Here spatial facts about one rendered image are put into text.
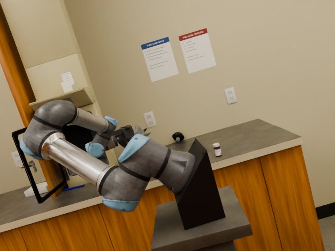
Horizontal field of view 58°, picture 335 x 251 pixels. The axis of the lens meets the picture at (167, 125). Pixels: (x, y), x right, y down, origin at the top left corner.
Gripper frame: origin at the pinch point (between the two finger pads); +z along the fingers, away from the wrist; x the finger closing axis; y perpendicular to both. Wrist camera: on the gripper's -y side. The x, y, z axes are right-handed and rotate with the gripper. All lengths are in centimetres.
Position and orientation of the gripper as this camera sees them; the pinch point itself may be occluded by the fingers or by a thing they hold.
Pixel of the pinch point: (149, 131)
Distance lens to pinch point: 170.4
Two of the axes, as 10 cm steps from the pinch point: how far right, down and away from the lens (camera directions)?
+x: -2.2, -1.3, 9.7
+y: -3.1, -9.3, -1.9
